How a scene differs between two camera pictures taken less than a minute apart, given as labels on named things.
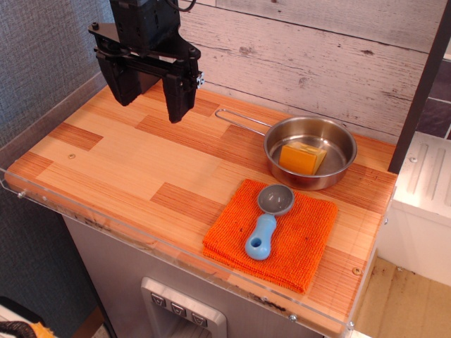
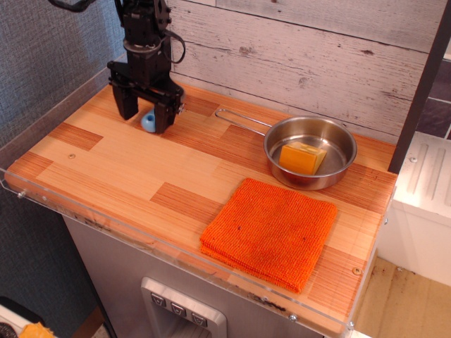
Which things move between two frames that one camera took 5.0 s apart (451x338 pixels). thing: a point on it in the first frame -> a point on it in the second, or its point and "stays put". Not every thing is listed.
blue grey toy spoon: (273, 200) -> (148, 122)
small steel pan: (306, 153) stays put
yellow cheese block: (301, 158) stays put
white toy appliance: (416, 231) stays put
